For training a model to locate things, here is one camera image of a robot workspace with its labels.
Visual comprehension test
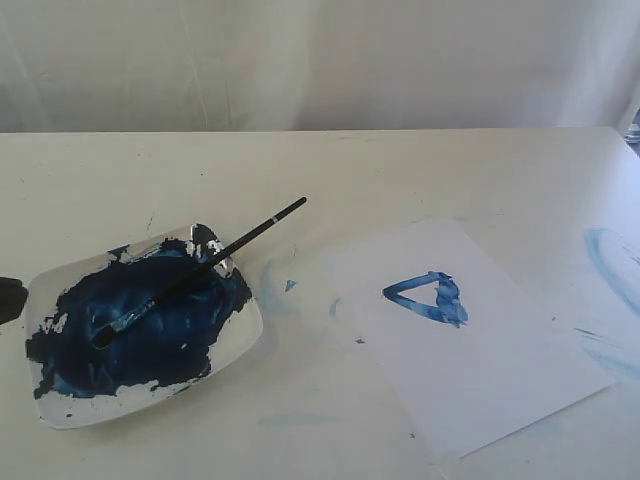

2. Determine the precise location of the white paper sheet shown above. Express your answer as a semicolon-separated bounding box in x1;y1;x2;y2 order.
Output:
327;221;612;456

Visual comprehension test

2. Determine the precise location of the black paintbrush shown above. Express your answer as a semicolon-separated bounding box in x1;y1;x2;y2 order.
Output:
91;196;307;349

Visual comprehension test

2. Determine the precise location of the white plate with blue paint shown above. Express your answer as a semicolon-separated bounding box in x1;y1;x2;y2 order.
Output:
24;224;263;429

